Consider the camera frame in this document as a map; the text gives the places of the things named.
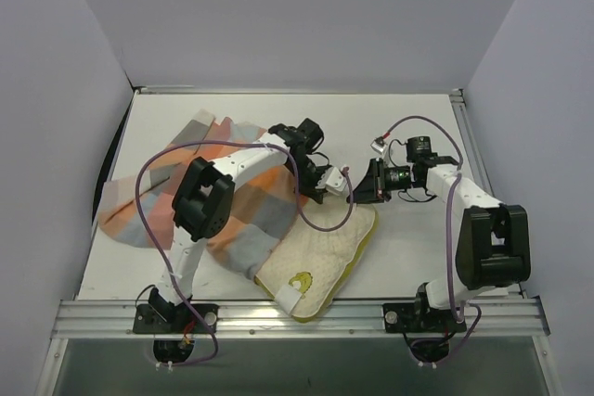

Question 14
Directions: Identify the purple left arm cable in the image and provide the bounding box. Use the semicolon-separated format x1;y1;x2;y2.
135;140;356;365

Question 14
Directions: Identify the aluminium frame rail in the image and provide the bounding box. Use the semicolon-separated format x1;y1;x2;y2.
50;296;551;340
135;85;465;96

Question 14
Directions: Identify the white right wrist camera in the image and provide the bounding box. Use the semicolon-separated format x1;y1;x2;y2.
370;136;390;157

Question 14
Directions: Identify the cream quilted pillow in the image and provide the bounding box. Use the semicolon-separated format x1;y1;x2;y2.
254;205;379;323

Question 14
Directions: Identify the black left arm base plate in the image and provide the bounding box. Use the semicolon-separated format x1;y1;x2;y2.
132;303;219;335

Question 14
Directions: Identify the aluminium right side rail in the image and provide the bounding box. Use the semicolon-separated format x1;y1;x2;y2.
448;88;528;299

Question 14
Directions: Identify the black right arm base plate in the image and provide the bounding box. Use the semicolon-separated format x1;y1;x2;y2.
382;302;467;335

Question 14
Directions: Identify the checkered pastel pillowcase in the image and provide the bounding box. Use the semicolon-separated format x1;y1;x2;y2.
98;109;307;279

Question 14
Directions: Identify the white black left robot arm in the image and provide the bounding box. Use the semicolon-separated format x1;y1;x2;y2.
148;119;333;332

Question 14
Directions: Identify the aluminium front frame rail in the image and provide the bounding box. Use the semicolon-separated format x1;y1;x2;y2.
50;296;551;340

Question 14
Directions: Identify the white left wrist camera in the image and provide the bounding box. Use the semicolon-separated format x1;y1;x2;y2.
316;166;349;196

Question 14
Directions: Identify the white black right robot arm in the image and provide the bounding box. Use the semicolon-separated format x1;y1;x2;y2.
351;136;532;330

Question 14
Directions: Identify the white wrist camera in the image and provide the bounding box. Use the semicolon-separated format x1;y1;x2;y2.
370;136;390;157
316;166;349;196

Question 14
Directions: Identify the aluminium back frame rail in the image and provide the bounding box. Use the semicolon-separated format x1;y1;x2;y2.
135;85;465;96

